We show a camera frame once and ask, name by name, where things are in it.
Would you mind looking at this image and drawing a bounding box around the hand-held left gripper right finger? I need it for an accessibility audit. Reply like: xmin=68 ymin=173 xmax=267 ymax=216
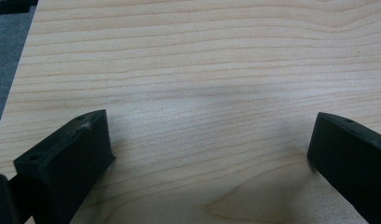
xmin=306 ymin=111 xmax=381 ymax=224

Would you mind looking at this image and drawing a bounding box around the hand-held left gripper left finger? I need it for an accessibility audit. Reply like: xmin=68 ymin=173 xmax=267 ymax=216
xmin=12 ymin=108 xmax=117 ymax=224

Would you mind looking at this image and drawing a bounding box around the black stand base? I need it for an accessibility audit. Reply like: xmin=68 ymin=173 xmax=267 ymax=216
xmin=0 ymin=0 xmax=39 ymax=16

